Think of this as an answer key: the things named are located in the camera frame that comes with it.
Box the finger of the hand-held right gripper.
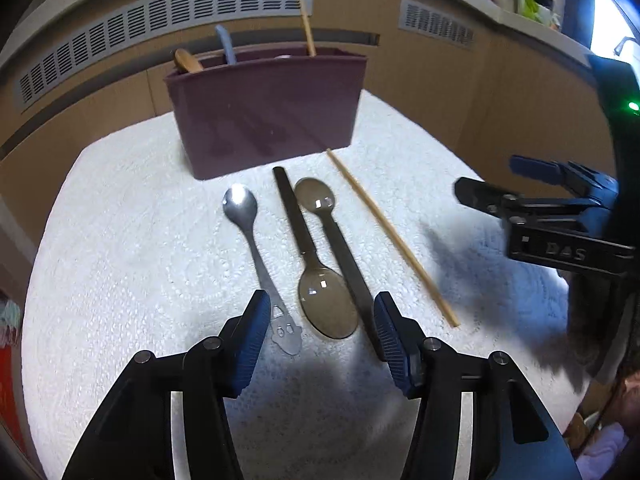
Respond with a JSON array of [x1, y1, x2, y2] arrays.
[[508, 155, 601, 188], [453, 177, 531, 222]]

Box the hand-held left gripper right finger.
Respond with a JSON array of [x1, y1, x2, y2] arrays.
[[372, 291, 583, 480]]

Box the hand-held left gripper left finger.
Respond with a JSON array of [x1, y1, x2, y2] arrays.
[[62, 289, 273, 480]]

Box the translucent brown plastic spoon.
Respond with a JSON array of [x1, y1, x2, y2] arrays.
[[272, 165, 360, 340], [293, 177, 389, 362]]

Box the wooden chopstick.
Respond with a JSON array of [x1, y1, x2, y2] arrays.
[[325, 148, 461, 329], [298, 0, 318, 57]]

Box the metal spoon with cartoon handle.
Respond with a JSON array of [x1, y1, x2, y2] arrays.
[[222, 183, 304, 356]]

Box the maroon plastic utensil holder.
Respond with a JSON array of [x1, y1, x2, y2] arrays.
[[165, 47, 369, 181]]

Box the wooden spoon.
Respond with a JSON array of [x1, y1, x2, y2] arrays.
[[173, 48, 205, 74]]

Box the blue-grey rice paddle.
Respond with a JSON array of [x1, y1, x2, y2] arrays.
[[214, 24, 239, 67]]

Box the kitchen counter with wooden cabinets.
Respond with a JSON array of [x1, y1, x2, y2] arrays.
[[0, 0, 621, 281]]

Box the white textured tablecloth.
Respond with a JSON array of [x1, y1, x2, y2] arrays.
[[22, 89, 601, 480]]

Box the green packets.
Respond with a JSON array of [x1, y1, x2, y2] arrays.
[[515, 0, 561, 28]]

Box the short grey vent grille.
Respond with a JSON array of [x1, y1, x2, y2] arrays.
[[398, 0, 476, 49]]

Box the pale slippers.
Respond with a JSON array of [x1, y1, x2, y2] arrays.
[[0, 295, 23, 346]]

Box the red floor mat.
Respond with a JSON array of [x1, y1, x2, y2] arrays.
[[0, 345, 28, 456]]

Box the long grey vent grille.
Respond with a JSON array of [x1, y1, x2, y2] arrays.
[[12, 0, 317, 113]]

